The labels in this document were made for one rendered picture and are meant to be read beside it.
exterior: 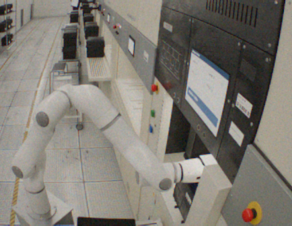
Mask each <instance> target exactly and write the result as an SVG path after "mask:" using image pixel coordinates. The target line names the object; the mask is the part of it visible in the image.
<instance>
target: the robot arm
mask: <svg viewBox="0 0 292 226"><path fill-rule="evenodd" d="M73 108H77V109H78V110H79V111H80V112H82V113H84V114H87V115H88V116H89V118H90V119H91V120H93V122H94V123H95V125H96V126H97V127H98V128H99V129H100V131H101V132H102V133H103V134H104V136H105V137H106V138H107V139H108V140H109V141H110V142H111V143H112V144H113V145H114V147H115V148H116V149H117V150H118V151H119V152H120V153H121V154H122V156H123V157H124V158H125V159H126V160H127V161H128V162H129V163H130V164H131V165H132V166H133V167H134V169H135V177H136V181H137V185H138V186H139V187H149V186H151V187H154V188H155V189H156V190H158V191H159V192H167V191H169V190H171V188H173V186H174V184H176V183H179V182H184V183H191V182H199V180H200V176H201V174H202V172H203V169H204V166H205V164H204V163H203V161H202V160H200V159H199V158H196V159H189V160H185V161H180V162H169V163H162V162H161V161H160V160H159V159H158V157H156V156H155V153H154V152H152V150H151V149H150V148H148V146H146V144H145V143H144V142H143V141H142V140H141V139H140V138H139V136H138V135H137V134H136V132H135V131H134V130H133V129H132V128H131V127H130V124H129V123H128V122H127V121H126V120H125V119H124V117H123V116H122V115H121V114H120V112H119V111H118V110H117V109H116V108H115V107H114V105H113V104H112V102H111V101H110V100H109V99H108V98H107V97H106V95H105V94H104V92H103V91H102V90H100V89H99V88H98V87H96V86H95V85H71V84H66V85H63V86H61V87H59V88H57V89H56V90H55V91H54V92H52V93H51V94H50V95H49V96H48V97H47V98H46V99H44V100H43V101H41V102H40V104H39V105H38V106H37V107H36V109H35V111H34V113H33V116H32V119H33V121H34V123H33V126H32V128H31V131H30V133H29V134H28V137H26V140H25V141H24V143H23V144H22V145H21V147H20V149H18V151H17V153H16V154H15V155H14V157H13V159H12V161H11V170H12V172H13V173H14V175H15V176H16V177H18V178H20V179H23V183H24V187H25V189H26V194H27V197H28V200H29V201H28V202H27V205H26V210H27V213H28V214H29V216H31V218H33V219H36V220H39V221H40V220H47V219H49V218H51V217H52V216H53V215H54V214H55V213H56V209H57V208H56V204H55V202H54V201H53V200H52V199H50V198H48V197H47V193H46V188H45V185H44V178H43V176H44V171H45V166H46V151H45V149H46V146H47V145H48V143H49V142H50V140H51V138H52V136H53V133H54V128H55V127H56V125H57V124H58V123H59V122H60V121H61V119H62V118H63V117H64V116H65V115H66V113H68V111H70V110H71V109H73Z"/></svg>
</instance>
